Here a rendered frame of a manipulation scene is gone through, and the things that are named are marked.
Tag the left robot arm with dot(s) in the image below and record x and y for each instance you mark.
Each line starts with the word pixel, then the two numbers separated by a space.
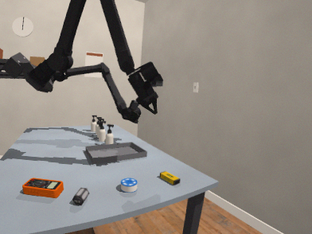
pixel 119 102

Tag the white spool with blue top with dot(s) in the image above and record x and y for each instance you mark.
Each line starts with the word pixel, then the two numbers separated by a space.
pixel 129 185

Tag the orange digital multimeter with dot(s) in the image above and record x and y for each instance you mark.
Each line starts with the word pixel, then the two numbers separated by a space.
pixel 43 187

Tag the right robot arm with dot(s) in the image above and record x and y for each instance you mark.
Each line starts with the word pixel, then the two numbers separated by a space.
pixel 60 61

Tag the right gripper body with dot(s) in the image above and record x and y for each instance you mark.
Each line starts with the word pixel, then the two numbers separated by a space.
pixel 143 98

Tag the yellow rectangular block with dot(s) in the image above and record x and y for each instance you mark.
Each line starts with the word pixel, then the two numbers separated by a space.
pixel 170 178

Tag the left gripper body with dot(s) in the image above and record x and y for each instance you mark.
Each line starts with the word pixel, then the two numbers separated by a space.
pixel 127 112

